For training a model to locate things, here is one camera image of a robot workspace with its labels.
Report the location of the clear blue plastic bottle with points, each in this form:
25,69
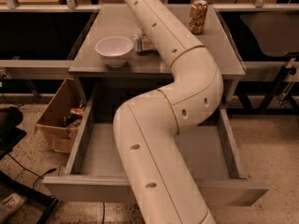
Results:
142,43

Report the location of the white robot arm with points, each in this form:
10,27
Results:
145,126

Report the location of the open grey top drawer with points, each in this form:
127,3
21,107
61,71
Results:
94,172

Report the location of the grey drawer cabinet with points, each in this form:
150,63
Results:
117,19

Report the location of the white ceramic bowl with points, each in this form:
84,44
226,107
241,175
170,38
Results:
115,51

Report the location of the red items in box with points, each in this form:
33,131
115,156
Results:
74,118

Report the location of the brown cardboard box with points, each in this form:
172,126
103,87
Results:
51,122

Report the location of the orange patterned drink can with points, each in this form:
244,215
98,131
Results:
197,16

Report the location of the black chair base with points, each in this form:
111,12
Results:
10,136

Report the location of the white shoe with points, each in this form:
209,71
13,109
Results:
10,205

